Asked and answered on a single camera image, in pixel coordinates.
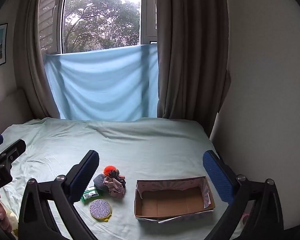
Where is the window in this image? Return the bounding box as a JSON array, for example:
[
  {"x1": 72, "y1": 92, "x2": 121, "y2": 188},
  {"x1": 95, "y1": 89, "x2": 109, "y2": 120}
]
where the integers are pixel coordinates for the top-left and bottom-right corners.
[{"x1": 39, "y1": 0, "x2": 158, "y2": 55}]

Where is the green packet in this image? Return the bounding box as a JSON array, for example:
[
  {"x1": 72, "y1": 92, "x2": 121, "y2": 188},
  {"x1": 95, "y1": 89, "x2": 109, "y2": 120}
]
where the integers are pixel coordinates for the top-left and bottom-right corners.
[{"x1": 81, "y1": 186, "x2": 99, "y2": 204}]

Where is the orange pom-pom keychain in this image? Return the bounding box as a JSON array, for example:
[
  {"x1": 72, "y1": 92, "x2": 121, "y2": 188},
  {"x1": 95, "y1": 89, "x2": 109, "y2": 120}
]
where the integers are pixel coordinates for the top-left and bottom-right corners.
[{"x1": 103, "y1": 165, "x2": 120, "y2": 178}]

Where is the cream cloth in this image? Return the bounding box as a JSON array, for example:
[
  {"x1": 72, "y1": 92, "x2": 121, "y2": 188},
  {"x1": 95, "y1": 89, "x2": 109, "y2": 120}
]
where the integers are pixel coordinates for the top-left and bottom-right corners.
[{"x1": 4, "y1": 205, "x2": 19, "y2": 238}]

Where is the person's left hand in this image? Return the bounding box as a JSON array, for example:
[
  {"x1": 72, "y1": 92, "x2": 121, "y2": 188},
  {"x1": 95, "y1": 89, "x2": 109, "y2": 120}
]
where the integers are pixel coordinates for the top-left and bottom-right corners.
[{"x1": 0, "y1": 190, "x2": 13, "y2": 233}]

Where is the tree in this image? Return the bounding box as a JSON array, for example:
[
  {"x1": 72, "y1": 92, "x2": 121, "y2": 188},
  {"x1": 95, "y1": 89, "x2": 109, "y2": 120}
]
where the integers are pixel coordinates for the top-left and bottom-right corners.
[{"x1": 62, "y1": 0, "x2": 142, "y2": 53}]

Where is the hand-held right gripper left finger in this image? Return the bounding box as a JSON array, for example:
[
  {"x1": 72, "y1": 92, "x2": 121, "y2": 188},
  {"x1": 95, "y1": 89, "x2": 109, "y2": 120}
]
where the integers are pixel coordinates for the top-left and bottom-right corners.
[{"x1": 17, "y1": 150, "x2": 100, "y2": 240}]

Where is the beige pink cloth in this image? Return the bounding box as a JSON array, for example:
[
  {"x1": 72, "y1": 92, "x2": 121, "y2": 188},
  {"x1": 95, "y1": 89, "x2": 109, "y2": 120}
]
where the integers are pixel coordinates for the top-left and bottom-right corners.
[{"x1": 103, "y1": 177, "x2": 126, "y2": 199}]

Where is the light blue hanging cloth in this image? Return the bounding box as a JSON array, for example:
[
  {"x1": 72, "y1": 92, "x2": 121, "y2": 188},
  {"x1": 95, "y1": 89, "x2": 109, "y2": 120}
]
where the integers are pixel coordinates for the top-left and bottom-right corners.
[{"x1": 44, "y1": 44, "x2": 159, "y2": 121}]

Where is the black printed scarf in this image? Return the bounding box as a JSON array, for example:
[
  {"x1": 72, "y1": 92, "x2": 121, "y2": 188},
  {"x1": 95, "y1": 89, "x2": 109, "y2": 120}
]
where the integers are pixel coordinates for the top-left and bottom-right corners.
[{"x1": 109, "y1": 169, "x2": 127, "y2": 193}]

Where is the cardboard box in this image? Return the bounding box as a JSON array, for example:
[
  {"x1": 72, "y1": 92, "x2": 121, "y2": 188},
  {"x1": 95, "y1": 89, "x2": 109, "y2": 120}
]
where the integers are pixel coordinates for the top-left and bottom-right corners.
[{"x1": 134, "y1": 176, "x2": 216, "y2": 224}]

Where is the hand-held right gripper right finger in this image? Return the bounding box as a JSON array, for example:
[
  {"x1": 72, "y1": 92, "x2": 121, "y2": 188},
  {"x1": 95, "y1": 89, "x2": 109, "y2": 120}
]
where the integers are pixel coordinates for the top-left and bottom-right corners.
[{"x1": 202, "y1": 150, "x2": 285, "y2": 240}]

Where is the grey sock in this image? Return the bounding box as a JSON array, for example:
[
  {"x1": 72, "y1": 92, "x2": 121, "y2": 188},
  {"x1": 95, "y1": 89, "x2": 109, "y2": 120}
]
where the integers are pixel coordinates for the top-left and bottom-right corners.
[{"x1": 93, "y1": 174, "x2": 111, "y2": 196}]

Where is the round glitter mirror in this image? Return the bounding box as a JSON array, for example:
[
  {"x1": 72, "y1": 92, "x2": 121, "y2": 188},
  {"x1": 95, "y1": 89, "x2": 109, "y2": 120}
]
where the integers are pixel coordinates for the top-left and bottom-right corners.
[{"x1": 89, "y1": 199, "x2": 113, "y2": 223}]

